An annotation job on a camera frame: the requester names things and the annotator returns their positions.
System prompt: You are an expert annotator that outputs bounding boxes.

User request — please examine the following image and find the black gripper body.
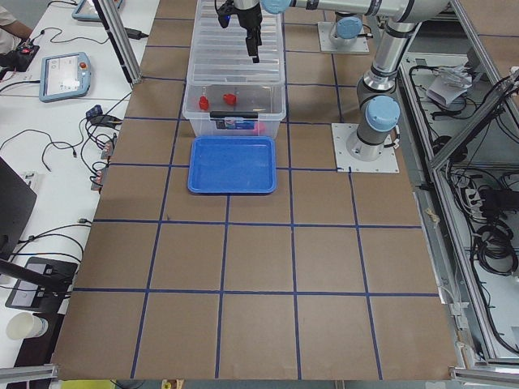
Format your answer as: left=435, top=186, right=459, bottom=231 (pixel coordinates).
left=215, top=0, right=262, bottom=29

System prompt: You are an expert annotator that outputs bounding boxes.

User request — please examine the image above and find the clear plastic box lid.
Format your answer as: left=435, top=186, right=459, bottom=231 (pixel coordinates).
left=187, top=1, right=285, bottom=86

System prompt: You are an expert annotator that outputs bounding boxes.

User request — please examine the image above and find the red block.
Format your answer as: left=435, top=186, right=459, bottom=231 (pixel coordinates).
left=222, top=93, right=237, bottom=106
left=198, top=96, right=209, bottom=111

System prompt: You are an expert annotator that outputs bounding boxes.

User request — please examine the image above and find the clear plastic storage box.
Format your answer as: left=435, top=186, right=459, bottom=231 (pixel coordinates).
left=182, top=82, right=286, bottom=139

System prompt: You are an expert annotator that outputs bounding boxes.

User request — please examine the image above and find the red block upright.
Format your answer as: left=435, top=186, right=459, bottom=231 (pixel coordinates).
left=198, top=96, right=209, bottom=111

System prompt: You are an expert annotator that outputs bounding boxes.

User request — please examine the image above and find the blue plastic tray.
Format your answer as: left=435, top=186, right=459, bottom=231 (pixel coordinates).
left=187, top=136, right=277, bottom=195

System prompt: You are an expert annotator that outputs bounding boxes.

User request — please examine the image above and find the black power adapter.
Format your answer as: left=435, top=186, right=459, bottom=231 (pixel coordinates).
left=125, top=28, right=149, bottom=40

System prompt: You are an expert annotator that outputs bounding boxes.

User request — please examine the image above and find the teach pendant tablet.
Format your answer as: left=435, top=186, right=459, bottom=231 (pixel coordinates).
left=39, top=52, right=91, bottom=103
left=71, top=0, right=101, bottom=22

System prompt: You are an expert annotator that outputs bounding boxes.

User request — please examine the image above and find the white power strip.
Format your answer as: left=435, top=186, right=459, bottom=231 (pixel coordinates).
left=461, top=187, right=483, bottom=219

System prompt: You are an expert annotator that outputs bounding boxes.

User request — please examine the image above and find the black monitor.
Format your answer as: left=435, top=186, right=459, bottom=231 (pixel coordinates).
left=0, top=159, right=36, bottom=259

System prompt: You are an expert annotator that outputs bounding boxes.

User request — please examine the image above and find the white paper cup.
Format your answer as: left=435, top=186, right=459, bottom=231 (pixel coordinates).
left=6, top=312, right=49, bottom=340

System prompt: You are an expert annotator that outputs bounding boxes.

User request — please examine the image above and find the black box latch handle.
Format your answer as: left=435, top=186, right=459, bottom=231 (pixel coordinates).
left=209, top=111, right=259, bottom=120

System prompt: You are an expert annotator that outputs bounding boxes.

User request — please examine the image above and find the aluminium frame post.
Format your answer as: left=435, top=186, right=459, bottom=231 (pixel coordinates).
left=93, top=0, right=142, bottom=85

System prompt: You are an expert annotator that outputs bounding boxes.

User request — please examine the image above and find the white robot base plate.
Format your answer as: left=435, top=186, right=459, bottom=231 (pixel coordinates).
left=332, top=123, right=400, bottom=173

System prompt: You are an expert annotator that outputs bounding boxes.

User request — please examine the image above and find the aluminium diagonal frame bar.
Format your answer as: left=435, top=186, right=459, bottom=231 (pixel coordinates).
left=428, top=69, right=518, bottom=171

